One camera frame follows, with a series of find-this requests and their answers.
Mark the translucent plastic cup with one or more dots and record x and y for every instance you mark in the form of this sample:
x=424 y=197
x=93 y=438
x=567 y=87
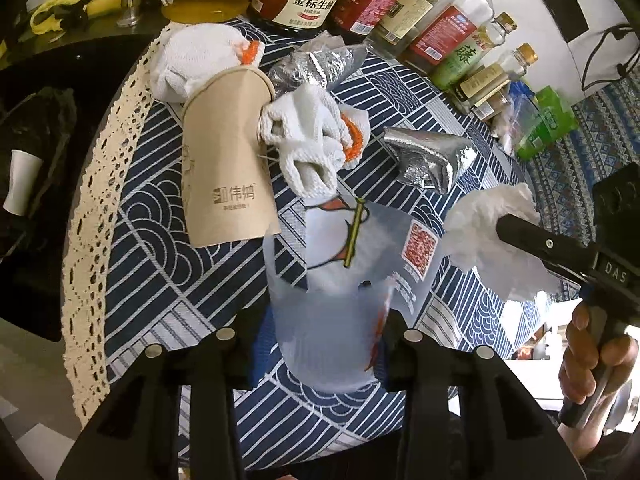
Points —
x=361 y=260

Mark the beige label clear bottle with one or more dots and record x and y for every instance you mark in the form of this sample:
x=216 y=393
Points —
x=402 y=23

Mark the black trash bag bin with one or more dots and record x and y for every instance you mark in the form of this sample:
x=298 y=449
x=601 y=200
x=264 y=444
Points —
x=34 y=139

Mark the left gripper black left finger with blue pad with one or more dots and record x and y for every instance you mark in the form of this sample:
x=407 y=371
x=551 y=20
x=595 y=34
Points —
x=134 y=432

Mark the white paper cup in bin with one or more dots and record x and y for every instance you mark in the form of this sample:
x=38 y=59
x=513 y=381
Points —
x=24 y=170

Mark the blue patterned curtain cloth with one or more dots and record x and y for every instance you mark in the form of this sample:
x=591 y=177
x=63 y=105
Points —
x=605 y=140

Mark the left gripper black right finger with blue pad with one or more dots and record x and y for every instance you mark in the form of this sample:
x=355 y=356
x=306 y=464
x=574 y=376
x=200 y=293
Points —
x=468 y=403

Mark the silver foil snack bag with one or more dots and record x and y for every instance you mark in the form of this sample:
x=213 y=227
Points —
x=325 y=60

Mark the green label small bottle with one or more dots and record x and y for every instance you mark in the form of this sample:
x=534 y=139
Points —
x=466 y=55

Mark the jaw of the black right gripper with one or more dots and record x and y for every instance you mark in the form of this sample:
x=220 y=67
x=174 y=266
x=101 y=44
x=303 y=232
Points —
x=561 y=255

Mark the blue white patterned tablecloth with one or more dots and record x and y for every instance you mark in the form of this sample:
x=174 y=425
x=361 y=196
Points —
x=132 y=278

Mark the white tissue paper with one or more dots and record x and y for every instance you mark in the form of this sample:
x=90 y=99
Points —
x=471 y=242

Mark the red label vinegar bottle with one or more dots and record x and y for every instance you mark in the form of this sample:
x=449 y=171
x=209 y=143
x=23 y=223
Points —
x=456 y=23

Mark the white knitted glove orange cuff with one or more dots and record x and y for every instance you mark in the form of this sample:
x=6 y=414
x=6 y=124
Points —
x=315 y=138

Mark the chrome soap dispenser pump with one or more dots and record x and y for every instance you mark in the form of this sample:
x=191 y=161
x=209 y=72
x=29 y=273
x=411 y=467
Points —
x=132 y=2

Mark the tan label small bottle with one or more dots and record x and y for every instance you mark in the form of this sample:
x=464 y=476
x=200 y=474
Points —
x=478 y=88

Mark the yellow cleaning cloth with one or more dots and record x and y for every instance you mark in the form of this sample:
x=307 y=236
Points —
x=62 y=15

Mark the blue plastic bag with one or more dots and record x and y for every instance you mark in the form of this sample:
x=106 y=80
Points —
x=515 y=110

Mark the black wall socket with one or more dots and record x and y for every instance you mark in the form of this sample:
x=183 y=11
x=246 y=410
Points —
x=568 y=18

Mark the silver foil wrapper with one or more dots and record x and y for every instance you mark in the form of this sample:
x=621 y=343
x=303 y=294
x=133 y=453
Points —
x=430 y=160

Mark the person's right hand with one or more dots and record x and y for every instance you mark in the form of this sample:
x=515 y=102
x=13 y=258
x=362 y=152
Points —
x=581 y=357

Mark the green plastic package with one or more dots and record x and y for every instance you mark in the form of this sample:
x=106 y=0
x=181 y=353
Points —
x=542 y=120

